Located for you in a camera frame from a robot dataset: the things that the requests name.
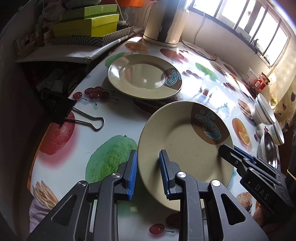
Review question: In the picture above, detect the white bowl with grey stripes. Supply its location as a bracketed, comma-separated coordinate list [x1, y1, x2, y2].
[268, 119, 285, 146]
[254, 93, 276, 126]

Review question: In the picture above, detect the cream curtain with heart print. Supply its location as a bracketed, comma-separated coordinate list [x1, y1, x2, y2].
[268, 39, 296, 127]

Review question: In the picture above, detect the pile of wooden pieces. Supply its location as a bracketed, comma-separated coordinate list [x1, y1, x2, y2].
[13, 27, 54, 59]

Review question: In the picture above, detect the beige plate with brown patch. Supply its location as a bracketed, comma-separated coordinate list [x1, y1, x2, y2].
[137, 101, 235, 212]
[108, 54, 183, 101]

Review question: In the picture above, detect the window with dark frame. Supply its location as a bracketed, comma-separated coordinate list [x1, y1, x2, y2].
[188, 0, 292, 66]

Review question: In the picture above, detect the grey cable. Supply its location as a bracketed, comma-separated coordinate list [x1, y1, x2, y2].
[194, 13, 207, 47]

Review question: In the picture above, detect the stainless steel bowl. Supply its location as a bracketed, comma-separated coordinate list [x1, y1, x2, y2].
[257, 131, 278, 169]

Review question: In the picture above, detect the thick green box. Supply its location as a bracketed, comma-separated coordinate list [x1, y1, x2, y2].
[52, 14, 120, 37]

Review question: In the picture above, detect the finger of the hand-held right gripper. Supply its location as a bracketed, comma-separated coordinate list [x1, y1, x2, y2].
[218, 144, 249, 173]
[233, 145, 281, 176]

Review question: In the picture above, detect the white plastic cup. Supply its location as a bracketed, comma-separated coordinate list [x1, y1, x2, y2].
[245, 67, 255, 84]

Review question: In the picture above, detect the orange box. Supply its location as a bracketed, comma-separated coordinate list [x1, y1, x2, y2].
[120, 0, 149, 7]

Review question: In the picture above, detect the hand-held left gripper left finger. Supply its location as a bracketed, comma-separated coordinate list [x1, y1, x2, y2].
[26, 150, 138, 241]

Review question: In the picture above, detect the glass jar with red label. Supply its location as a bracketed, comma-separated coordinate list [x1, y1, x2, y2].
[252, 72, 271, 96]

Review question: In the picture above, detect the flat green box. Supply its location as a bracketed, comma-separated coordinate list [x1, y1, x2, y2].
[61, 4, 118, 20]

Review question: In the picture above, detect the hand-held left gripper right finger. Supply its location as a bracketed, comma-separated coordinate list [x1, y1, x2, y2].
[159, 149, 270, 241]

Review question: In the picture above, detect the black cable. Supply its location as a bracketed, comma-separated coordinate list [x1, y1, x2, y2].
[180, 39, 217, 61]

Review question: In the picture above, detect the black binder clip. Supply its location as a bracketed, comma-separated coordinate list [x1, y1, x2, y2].
[51, 98, 105, 132]

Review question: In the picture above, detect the fruit printed table cover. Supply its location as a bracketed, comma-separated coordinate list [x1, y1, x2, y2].
[27, 35, 281, 237]

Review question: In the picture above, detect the white and black kettle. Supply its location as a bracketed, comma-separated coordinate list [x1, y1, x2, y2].
[142, 0, 186, 48]

